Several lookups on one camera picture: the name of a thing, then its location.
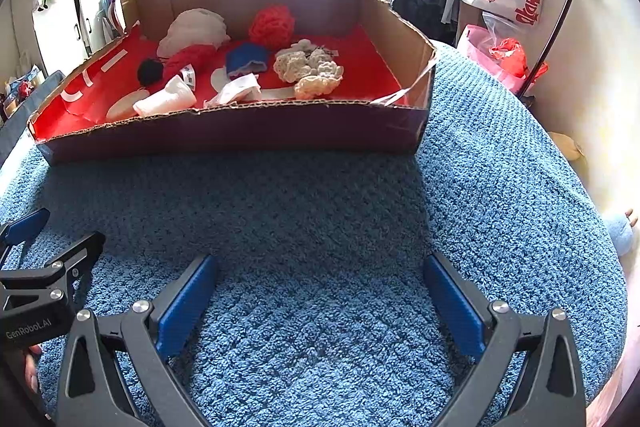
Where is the red plastic bag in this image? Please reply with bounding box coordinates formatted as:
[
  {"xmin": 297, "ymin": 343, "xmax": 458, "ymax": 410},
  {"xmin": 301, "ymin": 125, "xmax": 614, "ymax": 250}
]
[{"xmin": 487, "ymin": 38, "xmax": 548, "ymax": 80}]

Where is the tan plush toy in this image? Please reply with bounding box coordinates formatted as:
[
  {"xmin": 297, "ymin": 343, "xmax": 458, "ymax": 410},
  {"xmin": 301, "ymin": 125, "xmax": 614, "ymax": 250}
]
[{"xmin": 550, "ymin": 131, "xmax": 587, "ymax": 162}]

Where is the white wardrobe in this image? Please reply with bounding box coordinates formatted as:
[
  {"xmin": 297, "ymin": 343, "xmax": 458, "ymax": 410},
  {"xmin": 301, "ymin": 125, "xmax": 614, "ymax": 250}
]
[{"xmin": 32, "ymin": 0, "xmax": 136, "ymax": 75}]

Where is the white cloth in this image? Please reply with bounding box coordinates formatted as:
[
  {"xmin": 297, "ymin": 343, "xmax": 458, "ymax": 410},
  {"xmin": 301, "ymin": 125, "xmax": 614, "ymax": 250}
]
[{"xmin": 132, "ymin": 76, "xmax": 197, "ymax": 118}]

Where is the person's left hand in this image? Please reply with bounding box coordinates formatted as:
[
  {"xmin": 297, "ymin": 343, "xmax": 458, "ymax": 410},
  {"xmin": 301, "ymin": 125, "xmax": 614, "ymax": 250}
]
[{"xmin": 21, "ymin": 343, "xmax": 44, "ymax": 394}]

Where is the group of small containers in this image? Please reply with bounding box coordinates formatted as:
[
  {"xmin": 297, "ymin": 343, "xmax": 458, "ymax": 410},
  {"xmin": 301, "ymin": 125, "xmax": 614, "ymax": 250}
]
[{"xmin": 2, "ymin": 64, "xmax": 48, "ymax": 112}]

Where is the blue knitted cloth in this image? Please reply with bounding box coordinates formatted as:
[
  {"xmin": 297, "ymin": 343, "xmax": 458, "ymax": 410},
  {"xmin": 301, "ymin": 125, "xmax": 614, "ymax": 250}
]
[{"xmin": 225, "ymin": 42, "xmax": 271, "ymax": 75}]

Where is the red knitted cloth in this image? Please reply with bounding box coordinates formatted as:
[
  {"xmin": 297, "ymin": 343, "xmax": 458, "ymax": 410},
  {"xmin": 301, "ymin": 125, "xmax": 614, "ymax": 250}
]
[{"xmin": 162, "ymin": 43, "xmax": 218, "ymax": 82}]

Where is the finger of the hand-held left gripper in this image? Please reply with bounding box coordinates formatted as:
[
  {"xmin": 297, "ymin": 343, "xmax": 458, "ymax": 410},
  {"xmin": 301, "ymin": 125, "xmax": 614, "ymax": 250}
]
[
  {"xmin": 0, "ymin": 231, "xmax": 106, "ymax": 309},
  {"xmin": 0, "ymin": 208, "xmax": 51, "ymax": 265}
]

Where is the white mesh bath pouf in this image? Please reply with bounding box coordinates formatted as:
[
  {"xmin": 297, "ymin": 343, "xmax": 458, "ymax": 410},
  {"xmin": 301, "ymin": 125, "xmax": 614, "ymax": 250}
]
[{"xmin": 156, "ymin": 8, "xmax": 232, "ymax": 58}]

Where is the brown cardboard box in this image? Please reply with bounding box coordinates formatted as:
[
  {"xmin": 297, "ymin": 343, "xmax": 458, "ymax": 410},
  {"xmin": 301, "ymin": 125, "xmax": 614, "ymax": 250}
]
[{"xmin": 27, "ymin": 0, "xmax": 437, "ymax": 165}]

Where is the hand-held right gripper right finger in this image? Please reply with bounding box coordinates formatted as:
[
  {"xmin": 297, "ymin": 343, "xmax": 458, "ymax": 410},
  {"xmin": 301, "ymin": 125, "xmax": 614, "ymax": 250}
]
[{"xmin": 422, "ymin": 252, "xmax": 587, "ymax": 427}]

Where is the black clothes rack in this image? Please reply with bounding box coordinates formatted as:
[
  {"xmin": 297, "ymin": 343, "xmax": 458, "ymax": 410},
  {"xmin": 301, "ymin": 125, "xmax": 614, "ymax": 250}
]
[{"xmin": 440, "ymin": 0, "xmax": 588, "ymax": 100}]

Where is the red mesh bath pouf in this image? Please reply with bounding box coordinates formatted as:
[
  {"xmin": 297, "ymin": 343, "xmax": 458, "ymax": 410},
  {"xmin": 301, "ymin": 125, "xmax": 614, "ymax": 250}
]
[{"xmin": 248, "ymin": 4, "xmax": 296, "ymax": 50}]

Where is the pink bedding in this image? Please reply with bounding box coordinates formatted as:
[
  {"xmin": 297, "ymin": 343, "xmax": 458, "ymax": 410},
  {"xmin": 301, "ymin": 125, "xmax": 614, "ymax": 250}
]
[{"xmin": 585, "ymin": 357, "xmax": 631, "ymax": 427}]

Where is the clear plastic bag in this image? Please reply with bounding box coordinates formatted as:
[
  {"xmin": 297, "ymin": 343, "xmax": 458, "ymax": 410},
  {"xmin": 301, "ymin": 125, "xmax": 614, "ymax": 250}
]
[{"xmin": 481, "ymin": 9, "xmax": 523, "ymax": 42}]

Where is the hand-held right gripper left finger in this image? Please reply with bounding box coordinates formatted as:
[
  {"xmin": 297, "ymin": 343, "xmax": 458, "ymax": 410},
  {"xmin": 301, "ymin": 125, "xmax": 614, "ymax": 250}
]
[{"xmin": 56, "ymin": 254, "xmax": 219, "ymax": 427}]

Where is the blue plush toy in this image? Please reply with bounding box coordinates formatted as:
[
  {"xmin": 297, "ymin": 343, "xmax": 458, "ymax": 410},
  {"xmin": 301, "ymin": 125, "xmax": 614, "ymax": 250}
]
[{"xmin": 602, "ymin": 209, "xmax": 640, "ymax": 255}]

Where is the chair with white cover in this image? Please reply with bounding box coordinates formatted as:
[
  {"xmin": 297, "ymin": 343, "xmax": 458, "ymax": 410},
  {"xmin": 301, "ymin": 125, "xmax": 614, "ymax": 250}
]
[{"xmin": 102, "ymin": 0, "xmax": 137, "ymax": 40}]

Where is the table with dark cloth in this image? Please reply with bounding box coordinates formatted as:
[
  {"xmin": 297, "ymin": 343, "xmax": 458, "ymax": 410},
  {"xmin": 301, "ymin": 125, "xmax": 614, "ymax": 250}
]
[{"xmin": 0, "ymin": 71, "xmax": 67, "ymax": 158}]

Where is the cream crocheted scrunchie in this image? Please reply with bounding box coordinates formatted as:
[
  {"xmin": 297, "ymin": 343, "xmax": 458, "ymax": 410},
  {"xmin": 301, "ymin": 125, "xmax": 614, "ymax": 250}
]
[{"xmin": 273, "ymin": 48, "xmax": 326, "ymax": 84}]

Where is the blue knitted blanket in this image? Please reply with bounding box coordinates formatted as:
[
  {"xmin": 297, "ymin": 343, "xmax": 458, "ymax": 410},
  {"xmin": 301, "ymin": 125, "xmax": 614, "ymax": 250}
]
[{"xmin": 0, "ymin": 42, "xmax": 628, "ymax": 427}]

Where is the pink plastic bag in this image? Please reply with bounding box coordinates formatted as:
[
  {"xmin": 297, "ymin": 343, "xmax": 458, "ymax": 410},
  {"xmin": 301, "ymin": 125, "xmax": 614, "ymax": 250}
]
[{"xmin": 457, "ymin": 24, "xmax": 536, "ymax": 95}]

